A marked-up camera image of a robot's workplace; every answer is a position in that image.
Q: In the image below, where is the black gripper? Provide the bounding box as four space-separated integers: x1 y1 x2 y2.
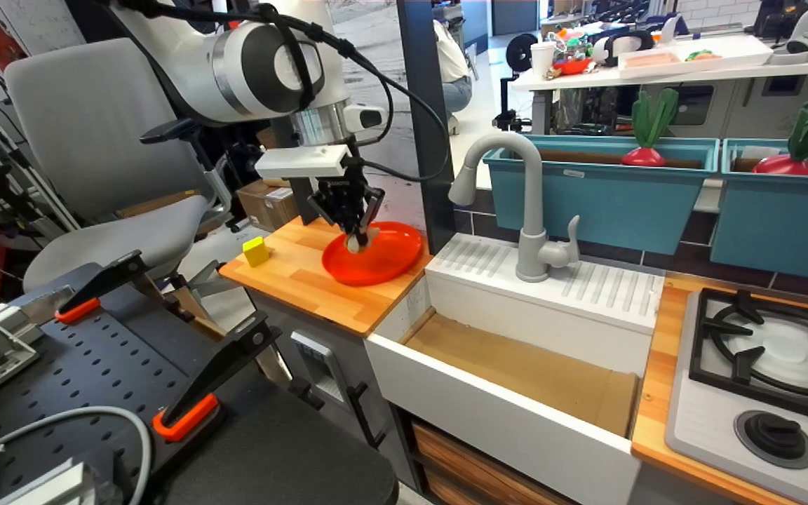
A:
313 157 385 248

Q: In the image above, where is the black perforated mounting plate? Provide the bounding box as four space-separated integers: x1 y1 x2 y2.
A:
0 283 268 505

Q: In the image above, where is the near black orange clamp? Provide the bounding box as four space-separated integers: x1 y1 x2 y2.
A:
151 321 276 444

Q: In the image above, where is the white cabinet drawer handle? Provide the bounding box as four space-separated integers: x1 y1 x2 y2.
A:
291 332 342 401

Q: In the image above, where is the grey toy faucet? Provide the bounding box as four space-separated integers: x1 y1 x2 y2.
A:
450 132 582 283

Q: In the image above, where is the left toy radish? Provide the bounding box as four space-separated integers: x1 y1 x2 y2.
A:
621 91 680 167

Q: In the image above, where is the right teal planter box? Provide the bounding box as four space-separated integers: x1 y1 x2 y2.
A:
710 137 808 277

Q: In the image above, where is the yellow block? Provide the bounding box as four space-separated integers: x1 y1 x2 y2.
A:
241 235 270 268

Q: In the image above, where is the small beige plush toy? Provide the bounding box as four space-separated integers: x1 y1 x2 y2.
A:
349 235 370 254

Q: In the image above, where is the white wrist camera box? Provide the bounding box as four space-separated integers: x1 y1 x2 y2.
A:
256 146 349 181

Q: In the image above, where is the left teal planter box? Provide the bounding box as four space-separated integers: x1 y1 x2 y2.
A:
484 132 725 258

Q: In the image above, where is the grey toy stove top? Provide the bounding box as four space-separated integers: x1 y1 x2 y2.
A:
665 289 808 505

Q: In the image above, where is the teal planter box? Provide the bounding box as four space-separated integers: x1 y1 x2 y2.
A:
484 132 725 258
710 137 808 277

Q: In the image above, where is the white toy sink basin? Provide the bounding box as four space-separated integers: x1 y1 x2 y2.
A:
367 235 665 505

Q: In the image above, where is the far black orange clamp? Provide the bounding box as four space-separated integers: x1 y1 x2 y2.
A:
53 254 147 325

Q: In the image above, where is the black orange clamp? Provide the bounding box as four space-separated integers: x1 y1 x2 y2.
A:
151 321 276 444
53 254 147 325

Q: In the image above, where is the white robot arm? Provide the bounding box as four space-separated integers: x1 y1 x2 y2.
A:
111 0 387 254

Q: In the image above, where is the grey cable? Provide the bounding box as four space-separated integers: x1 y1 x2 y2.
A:
0 404 157 505

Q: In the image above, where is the grey office chair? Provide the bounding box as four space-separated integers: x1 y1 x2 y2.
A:
7 39 220 289

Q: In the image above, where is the orange plastic plate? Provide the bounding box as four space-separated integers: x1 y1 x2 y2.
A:
322 223 423 286

